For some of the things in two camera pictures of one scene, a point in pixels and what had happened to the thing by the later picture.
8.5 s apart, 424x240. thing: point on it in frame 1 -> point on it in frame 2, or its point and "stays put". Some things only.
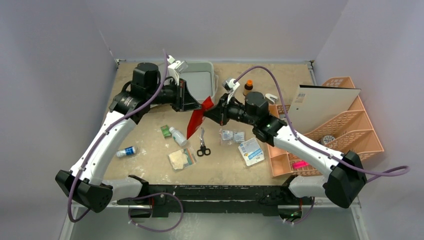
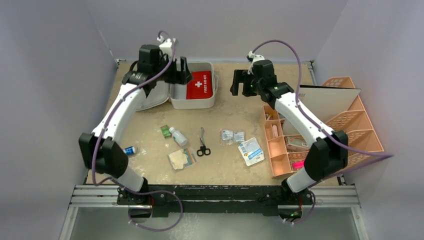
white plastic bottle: x=178 y=136 stays put
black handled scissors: x=203 y=150 stays put
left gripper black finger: x=187 y=101 -> x=185 y=74
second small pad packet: x=239 y=137 stays put
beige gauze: x=182 y=158 stays put
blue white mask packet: x=251 y=151 stays put
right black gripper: x=224 y=110 -> x=245 y=84
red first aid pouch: x=197 y=116 -> x=200 y=86
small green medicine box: x=166 y=131 stays put
